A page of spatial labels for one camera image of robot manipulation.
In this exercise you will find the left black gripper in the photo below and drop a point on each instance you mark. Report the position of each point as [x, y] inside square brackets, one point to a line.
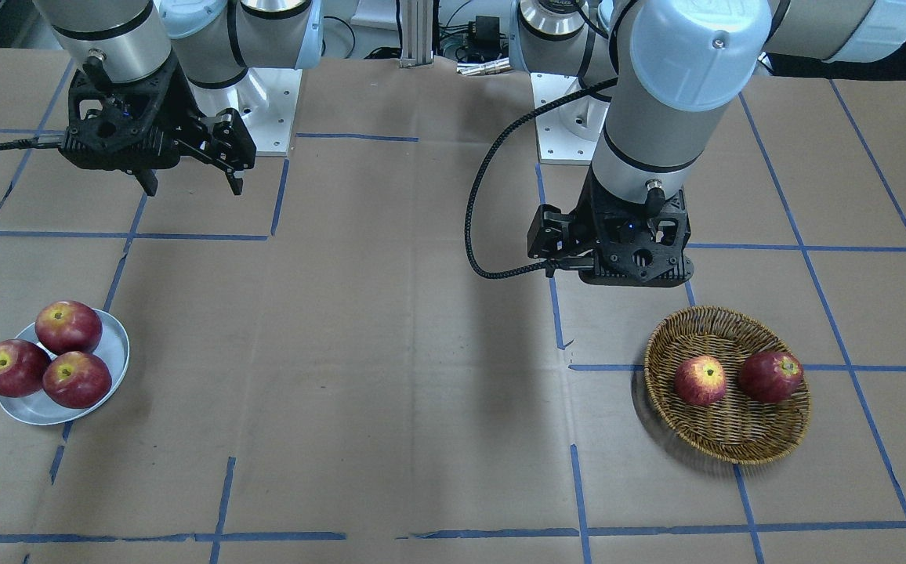
[585, 210]

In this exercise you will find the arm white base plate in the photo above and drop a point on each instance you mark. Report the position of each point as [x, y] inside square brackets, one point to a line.
[267, 99]
[569, 134]

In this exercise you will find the red apple plate front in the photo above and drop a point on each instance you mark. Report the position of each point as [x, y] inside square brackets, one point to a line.
[77, 379]

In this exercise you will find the dark red apple in basket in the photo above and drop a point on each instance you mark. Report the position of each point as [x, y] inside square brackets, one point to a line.
[770, 376]

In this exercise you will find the light blue plate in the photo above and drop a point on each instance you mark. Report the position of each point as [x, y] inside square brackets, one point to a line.
[39, 409]

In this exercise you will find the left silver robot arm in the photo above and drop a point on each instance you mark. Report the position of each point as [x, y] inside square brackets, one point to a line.
[652, 80]

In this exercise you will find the red apple plate back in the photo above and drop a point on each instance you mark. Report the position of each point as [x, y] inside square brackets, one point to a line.
[65, 326]

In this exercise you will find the red yellow apple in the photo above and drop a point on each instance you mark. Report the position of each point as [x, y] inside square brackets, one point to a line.
[700, 381]

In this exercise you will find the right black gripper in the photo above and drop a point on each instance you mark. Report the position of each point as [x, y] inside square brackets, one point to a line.
[179, 107]

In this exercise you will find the red apple plate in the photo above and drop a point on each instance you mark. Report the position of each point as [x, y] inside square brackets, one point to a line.
[22, 365]
[65, 326]
[77, 379]

